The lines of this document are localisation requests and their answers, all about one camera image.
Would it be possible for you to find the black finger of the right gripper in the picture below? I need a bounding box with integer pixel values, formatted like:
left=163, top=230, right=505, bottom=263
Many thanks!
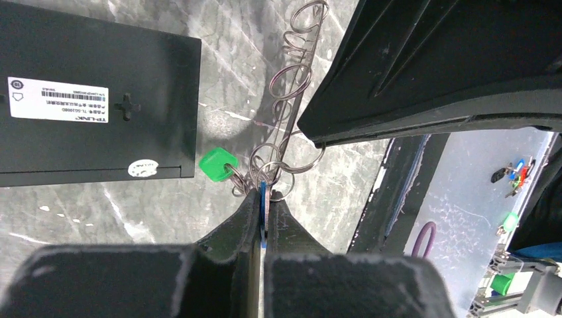
left=298, top=1, right=561, bottom=146

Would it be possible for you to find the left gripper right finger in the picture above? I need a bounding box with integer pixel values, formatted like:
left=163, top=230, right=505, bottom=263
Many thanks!
left=263, top=201, right=331, bottom=317

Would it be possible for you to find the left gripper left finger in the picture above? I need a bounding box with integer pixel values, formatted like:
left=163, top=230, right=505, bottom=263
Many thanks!
left=196, top=190, right=261, bottom=317

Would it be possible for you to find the blue key tag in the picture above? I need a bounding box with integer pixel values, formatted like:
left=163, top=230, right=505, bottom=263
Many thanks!
left=260, top=181, right=270, bottom=248

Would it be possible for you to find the large grey key ring disc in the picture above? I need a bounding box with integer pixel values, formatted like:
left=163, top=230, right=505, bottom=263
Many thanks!
left=226, top=1, right=329, bottom=197

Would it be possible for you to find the green key tag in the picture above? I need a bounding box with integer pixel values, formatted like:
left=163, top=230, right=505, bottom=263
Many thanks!
left=199, top=147, right=239, bottom=182

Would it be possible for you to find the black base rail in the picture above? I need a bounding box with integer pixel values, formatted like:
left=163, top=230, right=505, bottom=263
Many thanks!
left=347, top=134, right=449, bottom=255

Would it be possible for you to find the black network switch box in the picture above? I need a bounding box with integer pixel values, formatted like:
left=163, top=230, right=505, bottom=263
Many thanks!
left=1, top=1, right=201, bottom=187

